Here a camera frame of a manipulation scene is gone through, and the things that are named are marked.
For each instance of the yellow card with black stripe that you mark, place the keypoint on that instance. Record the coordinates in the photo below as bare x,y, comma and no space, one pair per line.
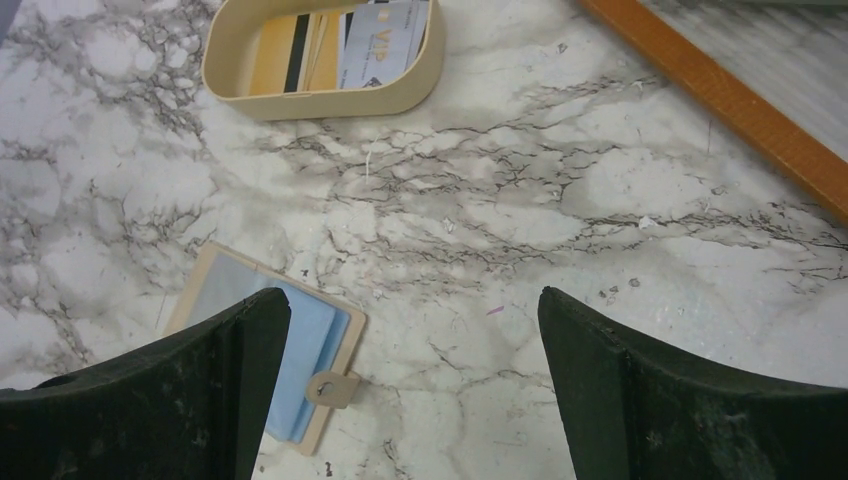
298,53

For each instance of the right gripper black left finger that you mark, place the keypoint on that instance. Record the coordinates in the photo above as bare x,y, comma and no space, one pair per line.
192,405

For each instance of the beige card holder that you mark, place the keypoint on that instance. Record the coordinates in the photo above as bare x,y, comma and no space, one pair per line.
329,390

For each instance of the beige oval tray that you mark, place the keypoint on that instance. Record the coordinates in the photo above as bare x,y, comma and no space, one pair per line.
230,51

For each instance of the orange wooden shelf rack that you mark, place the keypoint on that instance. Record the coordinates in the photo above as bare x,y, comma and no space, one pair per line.
806,161

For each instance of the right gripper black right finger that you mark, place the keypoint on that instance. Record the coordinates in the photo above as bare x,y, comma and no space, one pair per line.
635,407

